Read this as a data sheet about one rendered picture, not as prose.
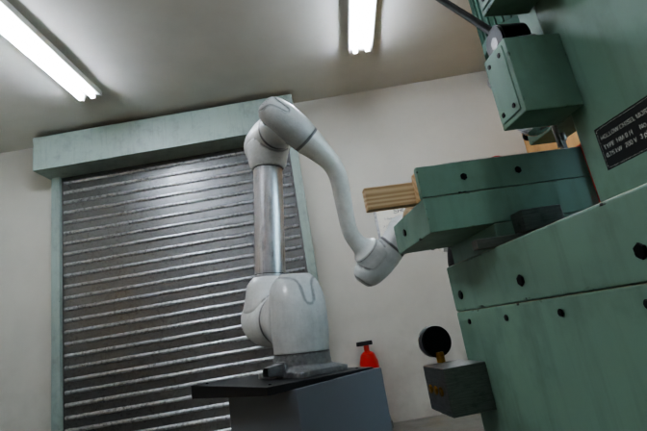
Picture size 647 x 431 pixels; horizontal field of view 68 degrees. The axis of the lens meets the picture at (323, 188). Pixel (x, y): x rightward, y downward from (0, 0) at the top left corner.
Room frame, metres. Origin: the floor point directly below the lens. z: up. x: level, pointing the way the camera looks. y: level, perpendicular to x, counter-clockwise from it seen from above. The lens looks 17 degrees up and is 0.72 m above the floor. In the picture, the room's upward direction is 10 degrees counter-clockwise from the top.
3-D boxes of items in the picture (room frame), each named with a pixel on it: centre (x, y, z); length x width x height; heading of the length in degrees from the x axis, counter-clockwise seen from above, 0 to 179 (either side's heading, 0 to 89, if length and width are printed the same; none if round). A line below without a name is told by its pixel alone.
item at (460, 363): (0.97, -0.18, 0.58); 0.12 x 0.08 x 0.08; 8
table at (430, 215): (0.97, -0.43, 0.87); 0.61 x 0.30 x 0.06; 98
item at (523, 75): (0.66, -0.33, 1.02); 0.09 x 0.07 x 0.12; 98
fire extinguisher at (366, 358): (3.79, -0.12, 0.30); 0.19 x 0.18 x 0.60; 0
